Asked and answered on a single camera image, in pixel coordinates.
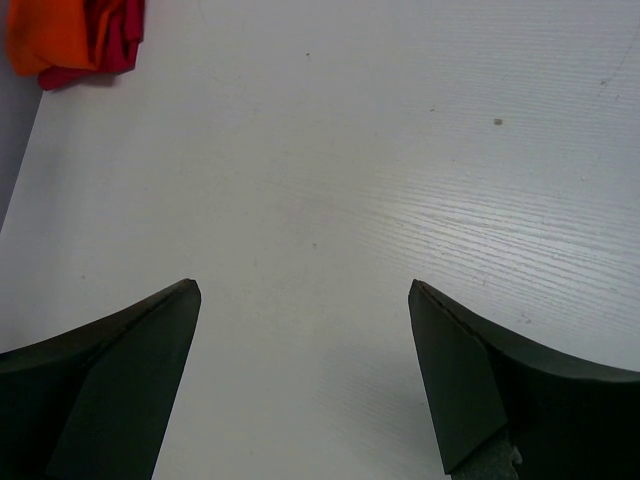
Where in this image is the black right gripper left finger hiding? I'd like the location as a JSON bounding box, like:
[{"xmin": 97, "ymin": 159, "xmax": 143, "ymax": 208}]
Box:
[{"xmin": 1, "ymin": 279, "xmax": 201, "ymax": 479}]

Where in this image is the orange t shirt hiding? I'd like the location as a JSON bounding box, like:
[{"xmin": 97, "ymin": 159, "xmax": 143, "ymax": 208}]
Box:
[{"xmin": 5, "ymin": 0, "xmax": 115, "ymax": 76}]

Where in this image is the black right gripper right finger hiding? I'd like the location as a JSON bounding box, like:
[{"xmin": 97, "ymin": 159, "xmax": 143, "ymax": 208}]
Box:
[{"xmin": 408, "ymin": 280, "xmax": 639, "ymax": 479}]

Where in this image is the folded red t shirt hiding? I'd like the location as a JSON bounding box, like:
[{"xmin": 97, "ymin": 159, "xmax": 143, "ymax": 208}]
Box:
[{"xmin": 37, "ymin": 0, "xmax": 145, "ymax": 91}]

